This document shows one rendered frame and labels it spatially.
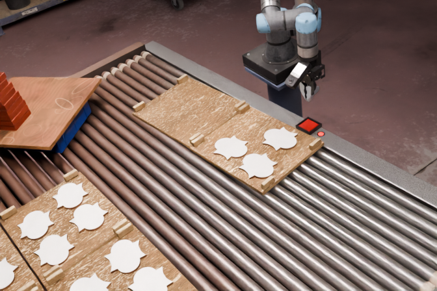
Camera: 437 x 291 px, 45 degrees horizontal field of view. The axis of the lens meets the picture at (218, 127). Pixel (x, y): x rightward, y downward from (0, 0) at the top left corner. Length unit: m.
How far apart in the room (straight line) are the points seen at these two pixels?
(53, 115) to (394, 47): 2.93
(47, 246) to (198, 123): 0.80
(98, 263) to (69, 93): 0.96
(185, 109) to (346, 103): 1.74
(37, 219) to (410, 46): 3.30
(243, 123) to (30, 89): 1.05
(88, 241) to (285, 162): 0.77
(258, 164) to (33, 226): 0.86
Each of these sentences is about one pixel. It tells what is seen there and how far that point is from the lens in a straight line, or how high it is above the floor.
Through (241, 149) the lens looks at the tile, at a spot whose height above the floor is 0.95.
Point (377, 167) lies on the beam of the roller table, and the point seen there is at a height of 0.92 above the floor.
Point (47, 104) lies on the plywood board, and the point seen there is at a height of 1.04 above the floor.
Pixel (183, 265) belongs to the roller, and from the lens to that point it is 1.76.
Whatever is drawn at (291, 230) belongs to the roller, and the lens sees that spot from 1.80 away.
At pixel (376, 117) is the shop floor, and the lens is 3.73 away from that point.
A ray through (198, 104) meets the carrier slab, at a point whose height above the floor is 0.94.
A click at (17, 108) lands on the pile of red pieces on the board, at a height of 1.11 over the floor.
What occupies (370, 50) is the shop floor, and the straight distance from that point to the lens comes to 4.45.
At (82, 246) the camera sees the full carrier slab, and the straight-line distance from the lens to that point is 1.92.
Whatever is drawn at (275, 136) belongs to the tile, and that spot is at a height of 0.95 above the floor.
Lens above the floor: 2.29
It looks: 38 degrees down
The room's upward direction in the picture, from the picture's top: 11 degrees counter-clockwise
